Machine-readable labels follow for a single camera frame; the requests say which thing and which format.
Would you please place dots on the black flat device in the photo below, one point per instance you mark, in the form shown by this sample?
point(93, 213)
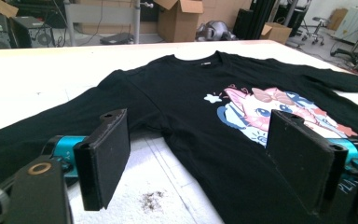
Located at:
point(116, 39)

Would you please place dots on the black metal frame post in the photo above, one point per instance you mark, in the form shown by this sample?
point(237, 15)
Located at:
point(262, 15)

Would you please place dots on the small cardboard box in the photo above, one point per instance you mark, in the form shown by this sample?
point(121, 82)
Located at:
point(276, 32)

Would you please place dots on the white cabinet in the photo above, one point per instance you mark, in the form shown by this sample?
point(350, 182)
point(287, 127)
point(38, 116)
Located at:
point(352, 25)

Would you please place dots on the large open cardboard box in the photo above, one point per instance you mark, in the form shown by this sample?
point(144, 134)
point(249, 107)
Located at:
point(175, 21)

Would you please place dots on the grey helmet-like object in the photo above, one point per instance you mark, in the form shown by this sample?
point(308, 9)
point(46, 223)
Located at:
point(214, 31)

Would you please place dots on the folded cardboard box flap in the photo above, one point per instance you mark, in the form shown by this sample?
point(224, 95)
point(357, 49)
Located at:
point(0, 6)

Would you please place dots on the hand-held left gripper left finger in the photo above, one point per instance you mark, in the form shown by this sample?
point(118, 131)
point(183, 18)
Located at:
point(104, 161)

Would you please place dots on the black long-sleeved shirt cartoon print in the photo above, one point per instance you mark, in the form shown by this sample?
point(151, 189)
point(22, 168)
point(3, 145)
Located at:
point(183, 93)

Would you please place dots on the wheeled metal stool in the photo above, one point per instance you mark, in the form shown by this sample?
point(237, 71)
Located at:
point(315, 29)

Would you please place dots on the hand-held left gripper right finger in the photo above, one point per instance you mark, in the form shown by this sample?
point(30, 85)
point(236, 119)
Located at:
point(301, 155)

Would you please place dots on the white metal stand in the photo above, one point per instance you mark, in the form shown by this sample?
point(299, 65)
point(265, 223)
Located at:
point(105, 14)

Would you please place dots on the white table mat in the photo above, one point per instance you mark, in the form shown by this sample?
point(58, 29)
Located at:
point(28, 87)

